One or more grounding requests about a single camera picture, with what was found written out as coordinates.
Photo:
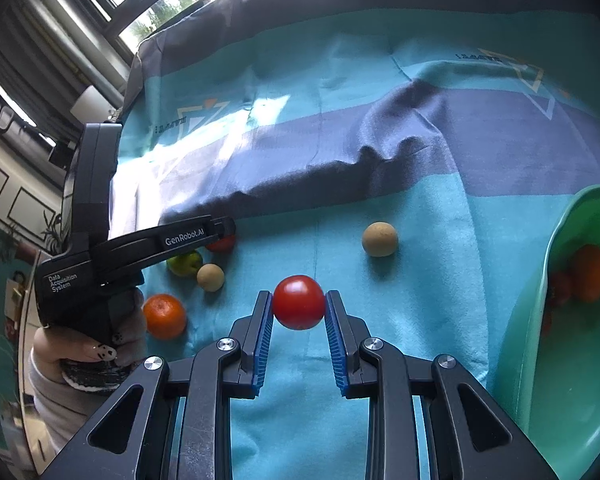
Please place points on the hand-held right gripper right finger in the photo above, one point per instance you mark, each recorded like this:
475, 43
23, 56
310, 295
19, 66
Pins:
337, 352

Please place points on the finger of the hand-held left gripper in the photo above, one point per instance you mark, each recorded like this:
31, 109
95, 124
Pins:
225, 226

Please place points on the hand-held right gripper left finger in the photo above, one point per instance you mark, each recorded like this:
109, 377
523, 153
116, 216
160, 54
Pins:
261, 345

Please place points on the small red tomato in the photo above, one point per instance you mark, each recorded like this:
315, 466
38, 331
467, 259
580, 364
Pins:
560, 288
222, 245

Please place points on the small beige round fruit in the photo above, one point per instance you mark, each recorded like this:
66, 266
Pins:
210, 277

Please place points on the green tomato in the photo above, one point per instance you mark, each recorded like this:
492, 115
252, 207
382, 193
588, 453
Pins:
187, 265

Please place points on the large red tomato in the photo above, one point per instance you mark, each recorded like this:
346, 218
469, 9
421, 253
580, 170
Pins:
298, 305

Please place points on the green bowl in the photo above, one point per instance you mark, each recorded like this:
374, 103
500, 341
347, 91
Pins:
530, 385

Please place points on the person's left forearm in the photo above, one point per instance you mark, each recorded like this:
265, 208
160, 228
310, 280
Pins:
60, 410

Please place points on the person's left hand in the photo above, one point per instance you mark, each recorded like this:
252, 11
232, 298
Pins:
122, 342

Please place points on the white cylindrical container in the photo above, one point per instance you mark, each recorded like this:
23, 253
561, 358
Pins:
86, 102

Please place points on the orange mandarin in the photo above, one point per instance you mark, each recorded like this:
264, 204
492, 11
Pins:
588, 272
164, 316

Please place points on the large beige round fruit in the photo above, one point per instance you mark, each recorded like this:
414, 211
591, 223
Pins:
380, 239

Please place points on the teal printed blanket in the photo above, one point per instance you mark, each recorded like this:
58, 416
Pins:
430, 210

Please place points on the window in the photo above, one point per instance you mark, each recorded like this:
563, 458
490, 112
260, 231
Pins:
145, 5

